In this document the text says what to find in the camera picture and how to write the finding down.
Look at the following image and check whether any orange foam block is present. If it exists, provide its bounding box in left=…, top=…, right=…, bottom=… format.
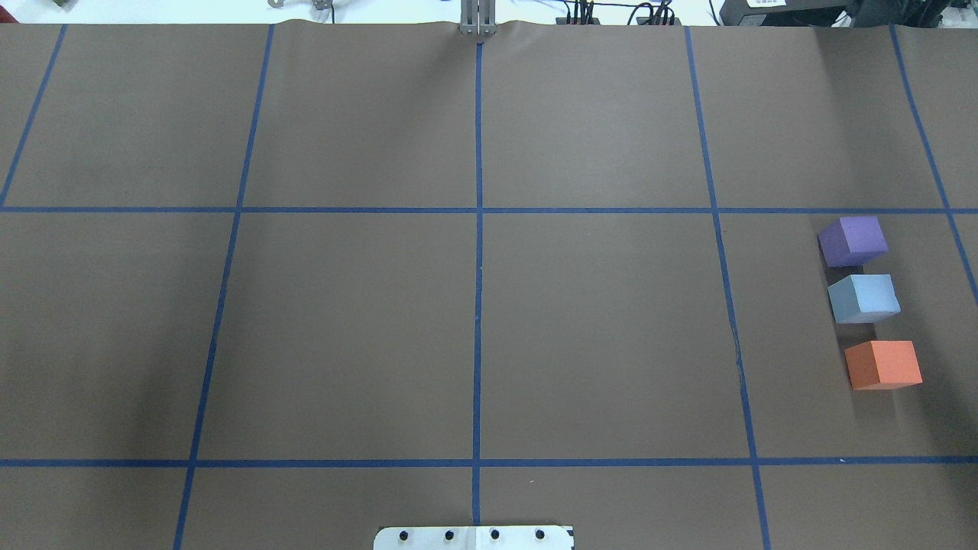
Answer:
left=843, top=340, right=923, bottom=390

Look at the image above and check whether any aluminium frame post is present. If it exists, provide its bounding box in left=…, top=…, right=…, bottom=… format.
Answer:
left=460, top=0, right=498, bottom=36

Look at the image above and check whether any purple foam block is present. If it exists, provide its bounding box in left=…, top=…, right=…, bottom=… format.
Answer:
left=818, top=215, right=889, bottom=268

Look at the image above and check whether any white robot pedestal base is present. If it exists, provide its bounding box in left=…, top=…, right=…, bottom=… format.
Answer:
left=373, top=525, right=575, bottom=549

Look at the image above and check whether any light blue foam block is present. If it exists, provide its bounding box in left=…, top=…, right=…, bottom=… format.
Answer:
left=827, top=274, right=902, bottom=324

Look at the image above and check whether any black box device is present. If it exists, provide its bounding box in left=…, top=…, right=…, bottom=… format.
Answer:
left=719, top=1, right=849, bottom=28

